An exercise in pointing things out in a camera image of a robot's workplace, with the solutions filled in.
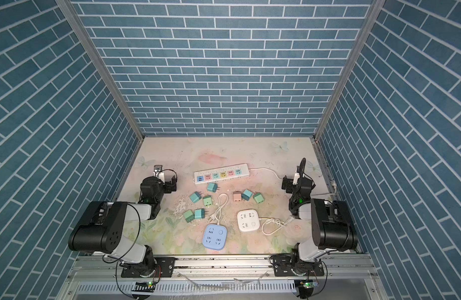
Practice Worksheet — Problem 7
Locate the white power strip cable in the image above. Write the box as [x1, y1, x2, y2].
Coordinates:
[249, 167, 284, 181]

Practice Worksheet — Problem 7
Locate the white long power strip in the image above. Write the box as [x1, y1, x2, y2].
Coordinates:
[194, 163, 250, 185]

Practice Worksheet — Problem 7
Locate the white square power socket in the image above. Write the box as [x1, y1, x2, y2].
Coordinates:
[237, 209, 261, 232]

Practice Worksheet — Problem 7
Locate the green plug adapter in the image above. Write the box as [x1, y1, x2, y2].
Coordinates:
[253, 192, 264, 204]
[202, 196, 213, 207]
[183, 210, 195, 223]

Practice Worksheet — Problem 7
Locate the white coiled socket cable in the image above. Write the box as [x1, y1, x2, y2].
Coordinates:
[259, 216, 294, 236]

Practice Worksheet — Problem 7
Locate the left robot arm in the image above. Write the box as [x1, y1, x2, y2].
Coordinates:
[68, 165, 178, 280]

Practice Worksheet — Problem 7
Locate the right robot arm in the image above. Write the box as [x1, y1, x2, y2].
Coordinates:
[282, 175, 358, 276]

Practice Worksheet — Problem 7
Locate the pink plug adapter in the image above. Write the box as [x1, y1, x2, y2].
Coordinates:
[233, 191, 243, 202]

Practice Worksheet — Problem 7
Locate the teal plug adapter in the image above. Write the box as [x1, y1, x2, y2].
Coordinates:
[189, 192, 202, 203]
[241, 189, 254, 201]
[207, 182, 218, 193]
[194, 208, 205, 220]

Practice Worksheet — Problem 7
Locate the white bundled cable with plug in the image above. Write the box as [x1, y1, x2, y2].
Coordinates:
[208, 192, 230, 226]

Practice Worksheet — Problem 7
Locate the blue square power socket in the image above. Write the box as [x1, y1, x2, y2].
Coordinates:
[202, 224, 227, 251]

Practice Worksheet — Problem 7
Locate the teal plug adapter top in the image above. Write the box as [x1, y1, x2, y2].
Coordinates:
[207, 182, 218, 193]

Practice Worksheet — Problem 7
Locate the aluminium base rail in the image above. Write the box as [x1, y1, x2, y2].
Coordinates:
[59, 252, 386, 300]

